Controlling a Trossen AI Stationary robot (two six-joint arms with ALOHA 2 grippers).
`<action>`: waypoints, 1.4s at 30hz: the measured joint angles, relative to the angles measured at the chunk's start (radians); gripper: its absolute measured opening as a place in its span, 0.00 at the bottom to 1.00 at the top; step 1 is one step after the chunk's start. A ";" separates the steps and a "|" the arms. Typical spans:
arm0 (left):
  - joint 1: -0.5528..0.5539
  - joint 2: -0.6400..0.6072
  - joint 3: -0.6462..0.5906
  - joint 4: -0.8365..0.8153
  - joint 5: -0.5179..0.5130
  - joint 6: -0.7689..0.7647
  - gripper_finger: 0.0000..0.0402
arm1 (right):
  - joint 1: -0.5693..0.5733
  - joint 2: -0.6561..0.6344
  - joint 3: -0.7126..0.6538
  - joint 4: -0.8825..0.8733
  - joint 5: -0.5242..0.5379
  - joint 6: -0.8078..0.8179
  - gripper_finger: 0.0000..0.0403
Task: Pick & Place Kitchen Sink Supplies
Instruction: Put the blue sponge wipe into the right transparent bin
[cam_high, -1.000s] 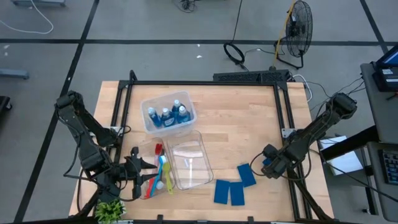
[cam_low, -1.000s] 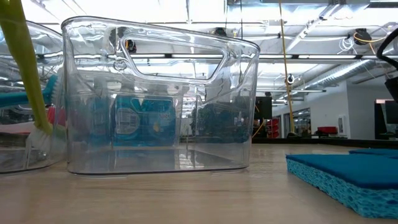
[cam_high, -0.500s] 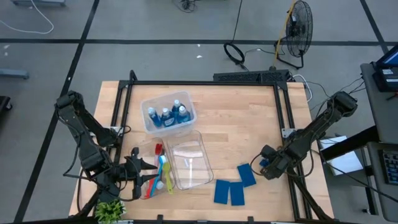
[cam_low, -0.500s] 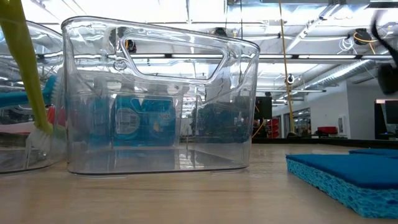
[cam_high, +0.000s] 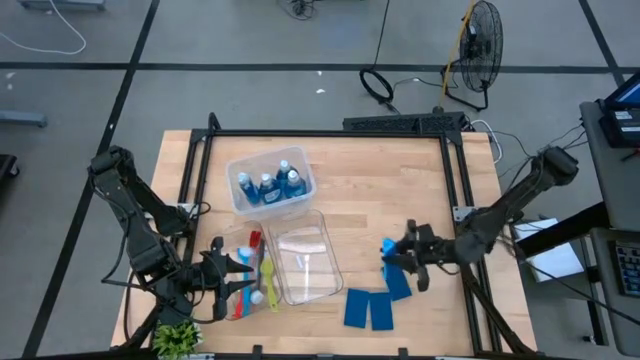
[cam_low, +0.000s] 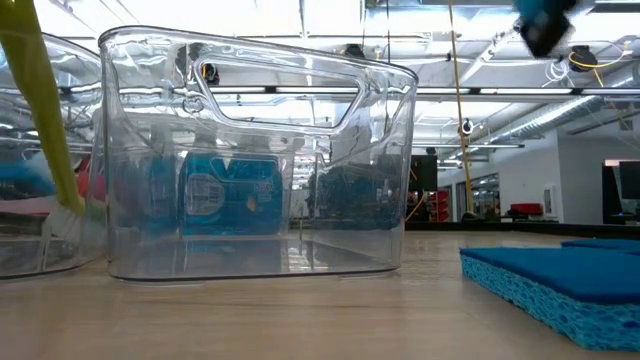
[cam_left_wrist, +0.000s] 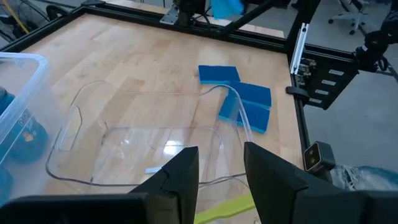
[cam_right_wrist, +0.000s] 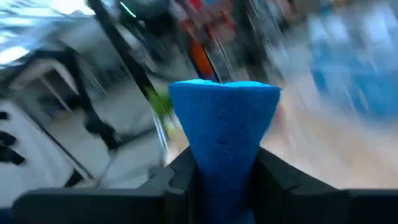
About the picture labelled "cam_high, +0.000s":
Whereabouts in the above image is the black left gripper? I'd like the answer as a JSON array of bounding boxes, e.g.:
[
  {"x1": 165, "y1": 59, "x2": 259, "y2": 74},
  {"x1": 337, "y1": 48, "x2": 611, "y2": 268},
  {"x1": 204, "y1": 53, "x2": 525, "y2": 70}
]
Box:
[{"x1": 187, "y1": 236, "x2": 257, "y2": 322}]

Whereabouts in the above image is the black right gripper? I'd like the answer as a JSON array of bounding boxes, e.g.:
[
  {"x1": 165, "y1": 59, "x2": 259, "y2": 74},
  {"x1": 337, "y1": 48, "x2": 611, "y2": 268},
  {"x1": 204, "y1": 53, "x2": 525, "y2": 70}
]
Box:
[{"x1": 382, "y1": 218, "x2": 459, "y2": 293}]

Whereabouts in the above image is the blue scraper tool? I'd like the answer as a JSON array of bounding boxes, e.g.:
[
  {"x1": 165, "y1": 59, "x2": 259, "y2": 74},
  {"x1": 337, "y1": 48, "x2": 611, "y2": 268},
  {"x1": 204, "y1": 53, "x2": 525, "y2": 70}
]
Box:
[{"x1": 237, "y1": 246, "x2": 255, "y2": 319}]

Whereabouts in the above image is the yellow-green dish brush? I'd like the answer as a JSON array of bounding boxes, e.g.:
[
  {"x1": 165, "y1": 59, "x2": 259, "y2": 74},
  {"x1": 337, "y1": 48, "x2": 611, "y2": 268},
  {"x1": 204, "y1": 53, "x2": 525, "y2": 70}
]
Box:
[{"x1": 259, "y1": 257, "x2": 280, "y2": 314}]

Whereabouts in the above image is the red dish brush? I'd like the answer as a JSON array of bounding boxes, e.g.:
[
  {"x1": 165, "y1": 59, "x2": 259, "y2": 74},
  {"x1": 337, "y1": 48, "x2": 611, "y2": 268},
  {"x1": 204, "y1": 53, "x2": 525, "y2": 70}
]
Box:
[{"x1": 232, "y1": 229, "x2": 264, "y2": 321}]

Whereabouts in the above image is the clear plastic storage bin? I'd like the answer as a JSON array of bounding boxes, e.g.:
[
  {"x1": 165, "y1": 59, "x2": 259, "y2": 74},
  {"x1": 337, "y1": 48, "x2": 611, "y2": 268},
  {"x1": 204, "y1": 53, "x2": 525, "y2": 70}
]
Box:
[
  {"x1": 207, "y1": 219, "x2": 284, "y2": 321},
  {"x1": 267, "y1": 209, "x2": 346, "y2": 307},
  {"x1": 224, "y1": 144, "x2": 319, "y2": 219}
]

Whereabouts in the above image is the blue Dawn dish soap bottle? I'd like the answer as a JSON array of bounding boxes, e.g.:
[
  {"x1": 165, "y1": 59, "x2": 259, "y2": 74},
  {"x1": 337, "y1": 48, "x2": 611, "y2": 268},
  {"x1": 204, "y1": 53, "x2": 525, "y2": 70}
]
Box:
[
  {"x1": 276, "y1": 158, "x2": 294, "y2": 187},
  {"x1": 258, "y1": 172, "x2": 282, "y2": 205},
  {"x1": 236, "y1": 171, "x2": 261, "y2": 207},
  {"x1": 283, "y1": 168, "x2": 309, "y2": 200}
]

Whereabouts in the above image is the green potted plant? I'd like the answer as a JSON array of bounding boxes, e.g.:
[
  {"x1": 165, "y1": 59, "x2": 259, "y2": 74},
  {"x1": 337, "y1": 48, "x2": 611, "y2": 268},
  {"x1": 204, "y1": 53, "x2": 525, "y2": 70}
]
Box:
[{"x1": 151, "y1": 319, "x2": 205, "y2": 360}]

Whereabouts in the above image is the white paper sheet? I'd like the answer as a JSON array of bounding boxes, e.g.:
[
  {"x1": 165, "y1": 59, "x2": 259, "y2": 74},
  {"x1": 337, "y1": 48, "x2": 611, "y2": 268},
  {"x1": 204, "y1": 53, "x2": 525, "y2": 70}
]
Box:
[{"x1": 512, "y1": 217, "x2": 586, "y2": 284}]

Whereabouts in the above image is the black cart beam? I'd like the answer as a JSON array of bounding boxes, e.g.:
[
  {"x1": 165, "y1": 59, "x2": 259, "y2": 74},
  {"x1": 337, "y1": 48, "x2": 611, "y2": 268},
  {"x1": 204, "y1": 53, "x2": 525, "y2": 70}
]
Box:
[{"x1": 514, "y1": 201, "x2": 611, "y2": 259}]

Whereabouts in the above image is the black floor fan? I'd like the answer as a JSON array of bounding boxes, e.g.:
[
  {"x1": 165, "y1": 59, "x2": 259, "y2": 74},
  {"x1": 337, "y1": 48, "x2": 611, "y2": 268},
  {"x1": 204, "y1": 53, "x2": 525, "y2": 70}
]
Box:
[{"x1": 439, "y1": 0, "x2": 505, "y2": 112}]

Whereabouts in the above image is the grey equipment cart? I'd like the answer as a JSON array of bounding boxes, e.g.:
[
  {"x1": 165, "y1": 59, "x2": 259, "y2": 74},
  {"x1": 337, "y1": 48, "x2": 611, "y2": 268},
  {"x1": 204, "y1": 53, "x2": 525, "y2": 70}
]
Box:
[{"x1": 579, "y1": 99, "x2": 640, "y2": 357}]

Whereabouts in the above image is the black keypad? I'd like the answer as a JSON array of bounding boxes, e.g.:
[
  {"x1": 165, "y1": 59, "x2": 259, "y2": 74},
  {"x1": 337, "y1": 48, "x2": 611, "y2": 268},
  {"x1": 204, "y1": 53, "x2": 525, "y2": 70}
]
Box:
[{"x1": 613, "y1": 239, "x2": 640, "y2": 299}]

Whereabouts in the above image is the black caster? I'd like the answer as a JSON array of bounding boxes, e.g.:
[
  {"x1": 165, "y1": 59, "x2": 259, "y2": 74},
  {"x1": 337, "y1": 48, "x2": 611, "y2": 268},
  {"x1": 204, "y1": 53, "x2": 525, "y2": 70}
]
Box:
[{"x1": 0, "y1": 153, "x2": 21, "y2": 181}]

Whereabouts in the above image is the black laptop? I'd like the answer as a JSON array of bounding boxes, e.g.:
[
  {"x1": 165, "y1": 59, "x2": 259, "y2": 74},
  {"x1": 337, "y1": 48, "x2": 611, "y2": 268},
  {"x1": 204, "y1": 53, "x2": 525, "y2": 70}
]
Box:
[{"x1": 594, "y1": 72, "x2": 640, "y2": 150}]

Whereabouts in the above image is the grey stand foot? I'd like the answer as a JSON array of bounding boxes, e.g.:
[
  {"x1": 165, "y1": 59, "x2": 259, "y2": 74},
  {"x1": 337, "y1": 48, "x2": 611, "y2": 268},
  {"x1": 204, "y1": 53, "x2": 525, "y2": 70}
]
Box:
[
  {"x1": 17, "y1": 0, "x2": 107, "y2": 11},
  {"x1": 0, "y1": 109, "x2": 49, "y2": 129}
]

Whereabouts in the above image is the black aluminium table frame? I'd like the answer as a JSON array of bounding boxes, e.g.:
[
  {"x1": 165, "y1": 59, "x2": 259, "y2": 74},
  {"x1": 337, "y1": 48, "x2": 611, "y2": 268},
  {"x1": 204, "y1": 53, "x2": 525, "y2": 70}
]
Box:
[{"x1": 119, "y1": 112, "x2": 539, "y2": 359}]

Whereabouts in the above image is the white cable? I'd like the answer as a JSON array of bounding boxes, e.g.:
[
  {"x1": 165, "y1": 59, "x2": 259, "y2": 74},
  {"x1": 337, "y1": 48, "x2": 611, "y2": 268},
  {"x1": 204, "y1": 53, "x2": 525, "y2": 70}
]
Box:
[
  {"x1": 469, "y1": 118, "x2": 504, "y2": 166},
  {"x1": 0, "y1": 0, "x2": 88, "y2": 56}
]

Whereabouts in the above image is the black coiled cable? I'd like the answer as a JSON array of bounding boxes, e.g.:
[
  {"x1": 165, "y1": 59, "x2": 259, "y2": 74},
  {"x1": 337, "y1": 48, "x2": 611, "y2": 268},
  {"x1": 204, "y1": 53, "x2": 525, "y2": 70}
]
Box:
[{"x1": 358, "y1": 0, "x2": 401, "y2": 115}]

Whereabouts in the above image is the yellow hanging cable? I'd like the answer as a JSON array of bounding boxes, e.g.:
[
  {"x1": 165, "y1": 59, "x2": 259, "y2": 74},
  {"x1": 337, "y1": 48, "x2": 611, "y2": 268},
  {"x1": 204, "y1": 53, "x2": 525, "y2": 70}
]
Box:
[{"x1": 438, "y1": 0, "x2": 477, "y2": 111}]

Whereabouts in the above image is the black cable bundle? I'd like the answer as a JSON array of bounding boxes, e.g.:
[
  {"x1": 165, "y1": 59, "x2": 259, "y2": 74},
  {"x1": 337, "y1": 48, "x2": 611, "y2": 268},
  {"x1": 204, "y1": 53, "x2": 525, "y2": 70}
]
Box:
[{"x1": 277, "y1": 0, "x2": 321, "y2": 21}]

